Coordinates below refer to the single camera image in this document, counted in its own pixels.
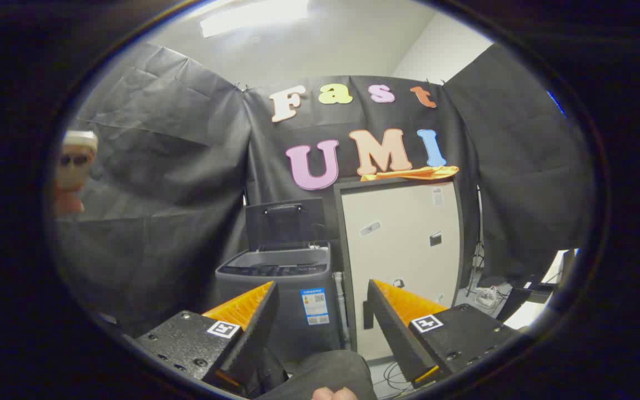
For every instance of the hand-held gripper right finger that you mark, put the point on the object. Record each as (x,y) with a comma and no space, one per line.
(395,333)

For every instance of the white cabinet with dark frame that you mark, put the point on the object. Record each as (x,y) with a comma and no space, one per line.
(403,250)

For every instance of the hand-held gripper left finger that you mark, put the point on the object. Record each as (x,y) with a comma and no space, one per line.
(253,333)

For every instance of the orange garment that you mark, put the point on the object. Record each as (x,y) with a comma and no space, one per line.
(420,173)

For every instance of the grey washing machine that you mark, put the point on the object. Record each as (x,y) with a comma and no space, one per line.
(298,278)

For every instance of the beige object with face print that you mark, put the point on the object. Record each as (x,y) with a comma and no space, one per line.
(77,161)

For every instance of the black backdrop cloth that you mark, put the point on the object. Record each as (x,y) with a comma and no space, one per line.
(175,166)

